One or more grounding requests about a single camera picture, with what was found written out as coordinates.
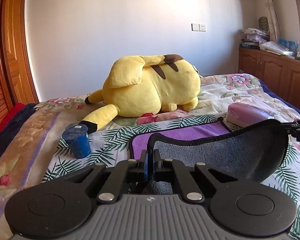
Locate purple and grey towel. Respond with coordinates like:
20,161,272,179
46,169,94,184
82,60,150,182
129,119,288,194

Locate wooden side cabinet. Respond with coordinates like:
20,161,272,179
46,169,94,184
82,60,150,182
238,48,300,110

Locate pink tissue pack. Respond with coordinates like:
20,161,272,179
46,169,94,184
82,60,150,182
226,102,278,127

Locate floral palm leaf bedspread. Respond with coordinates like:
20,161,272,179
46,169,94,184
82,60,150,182
0,74,300,239

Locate blue plastic cup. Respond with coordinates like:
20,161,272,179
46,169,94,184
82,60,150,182
62,124,91,159

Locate blue box on cabinet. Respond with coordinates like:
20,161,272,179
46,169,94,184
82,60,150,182
278,38,296,51

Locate white folded cloth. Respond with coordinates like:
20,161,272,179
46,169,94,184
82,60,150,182
259,41,294,56

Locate dark navy blanket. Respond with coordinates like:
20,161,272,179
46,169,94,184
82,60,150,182
0,103,36,157

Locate floral curtain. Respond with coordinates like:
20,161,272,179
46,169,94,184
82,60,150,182
263,0,281,42

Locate stack of books and papers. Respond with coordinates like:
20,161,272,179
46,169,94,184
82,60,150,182
239,28,270,50

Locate green hand fan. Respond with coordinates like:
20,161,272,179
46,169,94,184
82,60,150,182
258,16,269,33

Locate red blanket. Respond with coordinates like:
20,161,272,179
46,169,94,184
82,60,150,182
0,103,25,132

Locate yellow Pikachu plush toy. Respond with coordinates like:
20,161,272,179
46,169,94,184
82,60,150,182
80,54,200,134

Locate white wall switch plate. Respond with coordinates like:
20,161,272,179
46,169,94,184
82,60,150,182
191,23,206,32

